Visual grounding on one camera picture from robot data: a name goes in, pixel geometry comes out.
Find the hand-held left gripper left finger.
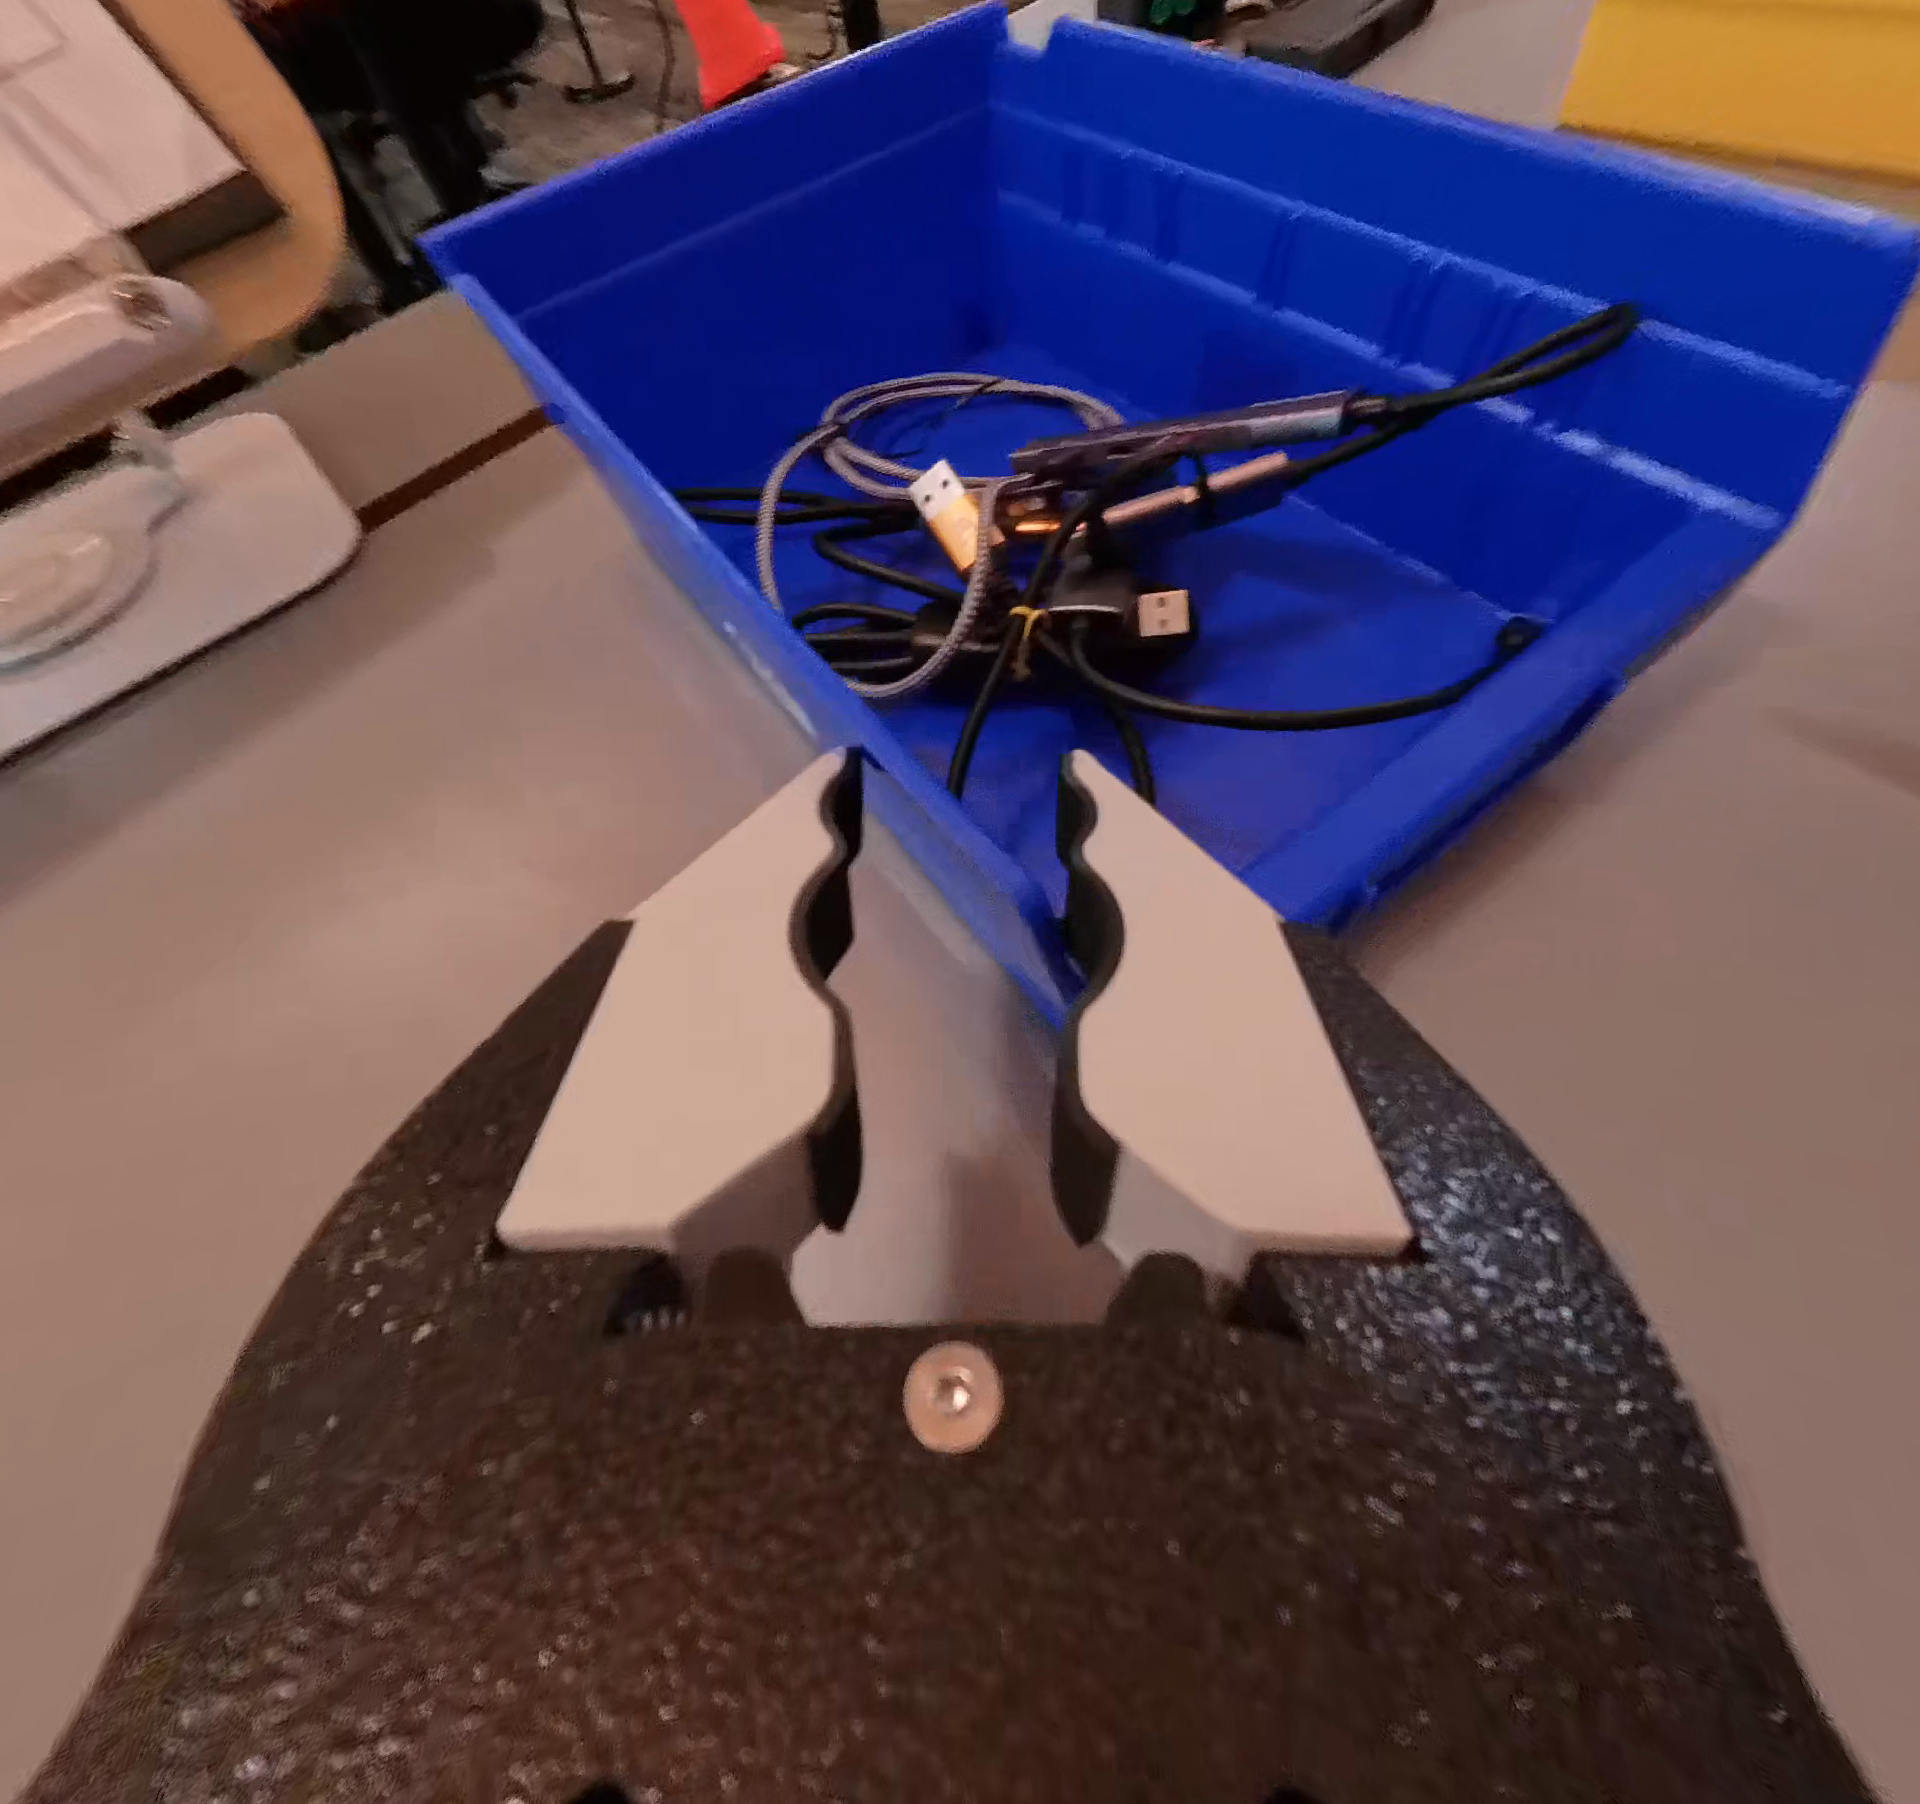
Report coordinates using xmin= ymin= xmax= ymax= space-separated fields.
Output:
xmin=494 ymin=752 xmax=865 ymax=1260

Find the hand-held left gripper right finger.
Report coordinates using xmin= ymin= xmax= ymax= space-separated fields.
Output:
xmin=1050 ymin=752 xmax=1421 ymax=1292

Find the black cable with yellow tie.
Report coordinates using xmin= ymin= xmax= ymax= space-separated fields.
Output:
xmin=674 ymin=478 xmax=1548 ymax=806

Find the blue plastic bin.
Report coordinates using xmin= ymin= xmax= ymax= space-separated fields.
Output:
xmin=419 ymin=0 xmax=1920 ymax=1028

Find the grey desk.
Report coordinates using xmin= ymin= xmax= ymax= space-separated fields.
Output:
xmin=0 ymin=0 xmax=1920 ymax=1804

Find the document stand with instruction sheet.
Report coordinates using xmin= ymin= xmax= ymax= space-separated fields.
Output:
xmin=0 ymin=0 xmax=363 ymax=762

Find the orange traffic cone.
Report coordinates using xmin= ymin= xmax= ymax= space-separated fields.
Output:
xmin=640 ymin=0 xmax=794 ymax=109

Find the black office chair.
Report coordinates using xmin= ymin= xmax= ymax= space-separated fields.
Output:
xmin=248 ymin=0 xmax=549 ymax=238

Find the black case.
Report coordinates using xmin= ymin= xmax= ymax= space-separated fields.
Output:
xmin=1242 ymin=0 xmax=1447 ymax=74

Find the yellow plastic bin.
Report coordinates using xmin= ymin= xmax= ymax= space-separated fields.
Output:
xmin=1555 ymin=0 xmax=1920 ymax=182

